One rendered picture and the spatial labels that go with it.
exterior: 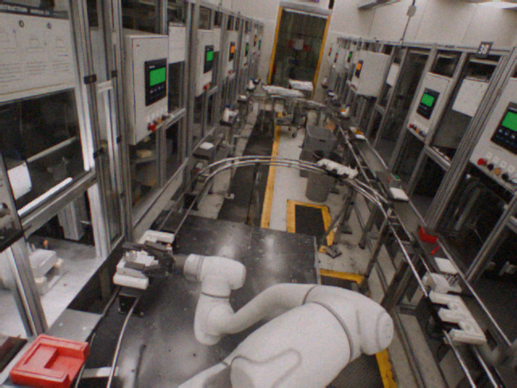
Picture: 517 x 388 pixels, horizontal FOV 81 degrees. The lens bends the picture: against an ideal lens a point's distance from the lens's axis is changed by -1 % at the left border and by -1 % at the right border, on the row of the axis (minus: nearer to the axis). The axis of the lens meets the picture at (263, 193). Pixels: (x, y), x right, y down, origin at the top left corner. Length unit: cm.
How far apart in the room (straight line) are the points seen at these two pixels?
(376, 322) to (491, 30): 998
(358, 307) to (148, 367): 99
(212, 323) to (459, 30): 959
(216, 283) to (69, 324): 54
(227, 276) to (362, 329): 57
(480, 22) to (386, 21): 230
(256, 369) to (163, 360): 94
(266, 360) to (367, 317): 21
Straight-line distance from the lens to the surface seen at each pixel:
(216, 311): 108
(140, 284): 146
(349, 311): 64
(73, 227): 163
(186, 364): 144
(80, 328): 131
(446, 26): 990
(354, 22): 923
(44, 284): 143
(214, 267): 109
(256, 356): 55
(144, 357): 147
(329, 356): 59
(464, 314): 180
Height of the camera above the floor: 190
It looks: 28 degrees down
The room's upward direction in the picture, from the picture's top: 10 degrees clockwise
